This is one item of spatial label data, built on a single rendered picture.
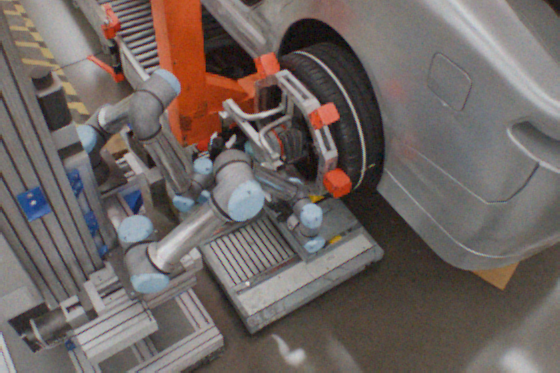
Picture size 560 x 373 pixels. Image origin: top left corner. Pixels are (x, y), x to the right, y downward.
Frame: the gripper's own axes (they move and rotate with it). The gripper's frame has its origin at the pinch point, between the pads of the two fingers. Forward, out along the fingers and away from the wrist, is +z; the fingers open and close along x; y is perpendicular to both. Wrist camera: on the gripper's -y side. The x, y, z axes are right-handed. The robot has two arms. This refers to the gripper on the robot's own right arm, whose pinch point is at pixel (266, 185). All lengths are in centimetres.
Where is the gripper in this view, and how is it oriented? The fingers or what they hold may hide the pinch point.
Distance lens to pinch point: 217.5
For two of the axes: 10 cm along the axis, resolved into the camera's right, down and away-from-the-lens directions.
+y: 0.3, -6.5, -7.5
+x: -8.5, 3.8, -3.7
